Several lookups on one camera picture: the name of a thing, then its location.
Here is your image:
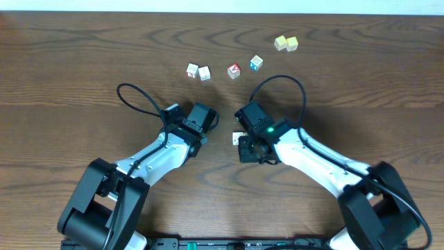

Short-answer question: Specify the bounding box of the wooden block with dots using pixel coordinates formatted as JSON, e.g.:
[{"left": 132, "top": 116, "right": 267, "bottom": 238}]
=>
[{"left": 232, "top": 132, "right": 247, "bottom": 146}]

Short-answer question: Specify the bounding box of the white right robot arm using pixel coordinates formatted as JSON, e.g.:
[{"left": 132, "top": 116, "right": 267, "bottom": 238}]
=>
[{"left": 235, "top": 113, "right": 433, "bottom": 249}]

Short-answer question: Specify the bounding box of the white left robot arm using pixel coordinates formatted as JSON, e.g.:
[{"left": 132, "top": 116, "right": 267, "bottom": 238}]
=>
[{"left": 57, "top": 124, "right": 207, "bottom": 249}]

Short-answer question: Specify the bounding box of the wooden block red A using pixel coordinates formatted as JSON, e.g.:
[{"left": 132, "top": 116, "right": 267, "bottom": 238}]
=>
[{"left": 228, "top": 63, "right": 241, "bottom": 79}]

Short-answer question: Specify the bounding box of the wooden block blue X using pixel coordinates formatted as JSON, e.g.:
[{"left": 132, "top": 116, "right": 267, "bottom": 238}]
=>
[{"left": 250, "top": 55, "right": 264, "bottom": 71}]

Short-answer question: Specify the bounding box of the wooden block blue T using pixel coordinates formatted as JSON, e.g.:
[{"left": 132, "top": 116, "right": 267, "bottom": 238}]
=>
[{"left": 198, "top": 66, "right": 211, "bottom": 81}]

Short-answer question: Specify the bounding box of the wooden block red 3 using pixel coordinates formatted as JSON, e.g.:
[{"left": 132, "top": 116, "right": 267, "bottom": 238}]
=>
[{"left": 186, "top": 63, "right": 198, "bottom": 78}]

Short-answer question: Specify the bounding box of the yellow wooden block left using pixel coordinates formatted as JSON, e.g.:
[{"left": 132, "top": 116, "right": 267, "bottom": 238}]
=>
[{"left": 274, "top": 35, "right": 287, "bottom": 51}]

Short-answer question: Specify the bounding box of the yellow wooden block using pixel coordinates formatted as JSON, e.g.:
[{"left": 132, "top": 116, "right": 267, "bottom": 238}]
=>
[
  {"left": 274, "top": 35, "right": 287, "bottom": 51},
  {"left": 286, "top": 36, "right": 299, "bottom": 51}
]

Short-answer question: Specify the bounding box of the yellow wooden block right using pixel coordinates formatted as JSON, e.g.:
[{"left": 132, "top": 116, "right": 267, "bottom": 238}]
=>
[{"left": 286, "top": 36, "right": 299, "bottom": 51}]

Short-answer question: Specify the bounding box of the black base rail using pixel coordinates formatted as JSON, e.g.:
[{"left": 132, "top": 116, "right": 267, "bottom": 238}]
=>
[{"left": 124, "top": 237, "right": 357, "bottom": 250}]

